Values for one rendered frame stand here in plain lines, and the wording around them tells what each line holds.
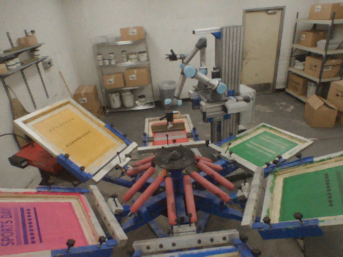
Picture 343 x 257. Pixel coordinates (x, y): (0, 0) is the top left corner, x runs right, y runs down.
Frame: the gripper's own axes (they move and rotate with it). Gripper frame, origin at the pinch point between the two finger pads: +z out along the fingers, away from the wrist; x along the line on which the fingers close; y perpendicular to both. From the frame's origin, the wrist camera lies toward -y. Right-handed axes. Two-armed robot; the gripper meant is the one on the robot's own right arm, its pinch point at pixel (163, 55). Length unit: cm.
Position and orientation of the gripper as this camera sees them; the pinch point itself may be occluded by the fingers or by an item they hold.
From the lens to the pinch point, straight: 349.5
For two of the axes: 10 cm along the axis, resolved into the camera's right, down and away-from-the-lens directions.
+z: -9.7, -0.3, 2.3
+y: 1.1, 8.2, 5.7
